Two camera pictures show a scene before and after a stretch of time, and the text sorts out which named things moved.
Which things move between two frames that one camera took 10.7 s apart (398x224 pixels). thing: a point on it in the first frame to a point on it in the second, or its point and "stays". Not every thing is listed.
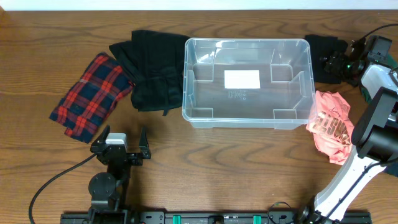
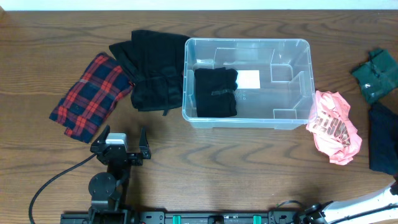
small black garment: x=328 y=66 to x=215 y=88
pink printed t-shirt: x=331 y=125 stays
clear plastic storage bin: x=257 y=83 stays
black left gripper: x=121 y=156 stays
